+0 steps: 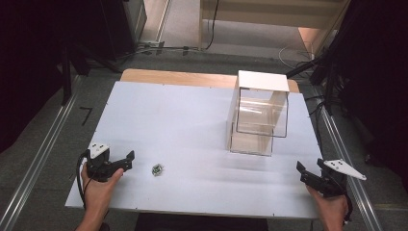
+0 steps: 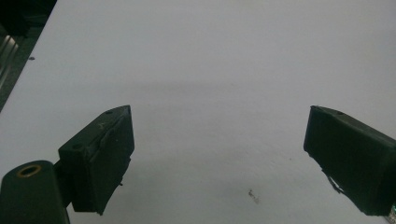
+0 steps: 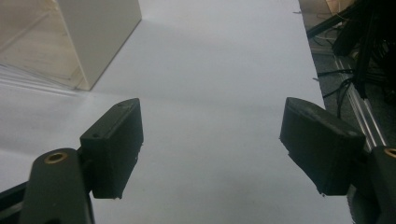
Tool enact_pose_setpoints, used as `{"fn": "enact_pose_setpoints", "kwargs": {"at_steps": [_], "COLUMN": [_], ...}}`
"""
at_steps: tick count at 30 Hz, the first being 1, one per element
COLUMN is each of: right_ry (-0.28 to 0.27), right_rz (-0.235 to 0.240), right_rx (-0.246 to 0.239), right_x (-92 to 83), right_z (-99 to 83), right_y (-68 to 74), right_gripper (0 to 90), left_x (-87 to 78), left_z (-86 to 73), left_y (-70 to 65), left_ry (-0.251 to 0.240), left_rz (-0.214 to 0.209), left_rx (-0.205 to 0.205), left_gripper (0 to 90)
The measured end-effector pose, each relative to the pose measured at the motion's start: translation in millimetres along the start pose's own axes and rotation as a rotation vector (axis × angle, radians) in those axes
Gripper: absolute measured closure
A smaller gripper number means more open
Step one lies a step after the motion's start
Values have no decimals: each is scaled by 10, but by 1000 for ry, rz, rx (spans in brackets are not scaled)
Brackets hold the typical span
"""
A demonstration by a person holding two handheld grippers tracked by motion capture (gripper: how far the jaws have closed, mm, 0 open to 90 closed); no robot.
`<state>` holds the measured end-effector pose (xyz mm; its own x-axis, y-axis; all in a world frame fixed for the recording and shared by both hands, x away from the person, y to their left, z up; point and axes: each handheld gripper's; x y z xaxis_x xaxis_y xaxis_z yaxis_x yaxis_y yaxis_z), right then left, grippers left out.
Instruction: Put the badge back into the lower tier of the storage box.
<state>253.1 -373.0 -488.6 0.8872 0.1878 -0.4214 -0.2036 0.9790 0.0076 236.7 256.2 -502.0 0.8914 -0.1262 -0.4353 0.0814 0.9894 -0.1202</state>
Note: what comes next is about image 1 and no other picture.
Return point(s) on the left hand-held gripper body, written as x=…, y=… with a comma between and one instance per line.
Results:
x=97, y=166

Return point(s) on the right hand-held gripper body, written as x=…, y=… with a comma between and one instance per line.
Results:
x=330, y=184

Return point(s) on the person's right hand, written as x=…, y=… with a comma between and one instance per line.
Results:
x=332, y=208

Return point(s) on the person's left hand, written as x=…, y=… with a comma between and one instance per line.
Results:
x=96, y=195

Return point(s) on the small dark metal object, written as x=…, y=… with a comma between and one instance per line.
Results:
x=157, y=170

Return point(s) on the clear box with white top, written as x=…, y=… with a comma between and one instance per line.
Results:
x=256, y=122

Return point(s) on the black metal stand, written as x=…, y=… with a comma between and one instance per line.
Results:
x=327, y=73
x=69, y=70

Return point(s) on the person's dark clothing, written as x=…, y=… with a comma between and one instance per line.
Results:
x=202, y=223

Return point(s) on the black curtain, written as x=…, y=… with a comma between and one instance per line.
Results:
x=29, y=64
x=378, y=83

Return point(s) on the black cabinet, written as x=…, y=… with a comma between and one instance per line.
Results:
x=122, y=25

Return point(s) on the light wooden shelf unit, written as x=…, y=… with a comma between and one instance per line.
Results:
x=272, y=16

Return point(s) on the metal floor rail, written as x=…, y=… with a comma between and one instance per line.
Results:
x=352, y=186
x=38, y=160

